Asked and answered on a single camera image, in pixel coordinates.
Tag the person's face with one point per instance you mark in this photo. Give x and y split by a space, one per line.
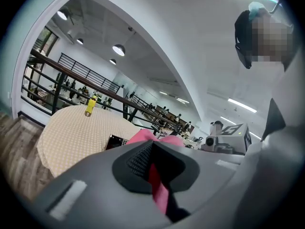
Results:
271 37

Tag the teal hair clip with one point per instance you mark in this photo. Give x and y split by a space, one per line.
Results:
255 8

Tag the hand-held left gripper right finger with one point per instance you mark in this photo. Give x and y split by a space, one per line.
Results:
209 175

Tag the pink cloth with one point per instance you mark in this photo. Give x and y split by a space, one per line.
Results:
147 136

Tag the round beige table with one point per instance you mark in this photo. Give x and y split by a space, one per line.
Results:
71 137

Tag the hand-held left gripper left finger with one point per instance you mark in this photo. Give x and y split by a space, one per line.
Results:
95 187

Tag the black railing with wooden handrail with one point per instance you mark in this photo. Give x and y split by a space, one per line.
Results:
71 74

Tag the round pendant lamp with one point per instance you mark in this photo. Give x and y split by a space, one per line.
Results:
80 41
63 14
118 50
113 61

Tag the black balcony railing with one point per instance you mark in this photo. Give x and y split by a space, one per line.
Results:
88 73

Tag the ceiling tube light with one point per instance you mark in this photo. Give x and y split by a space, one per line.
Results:
241 105
228 120
183 100

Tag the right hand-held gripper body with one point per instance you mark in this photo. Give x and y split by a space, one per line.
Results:
228 144

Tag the yellow bottle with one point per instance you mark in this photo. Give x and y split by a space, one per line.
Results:
90 105

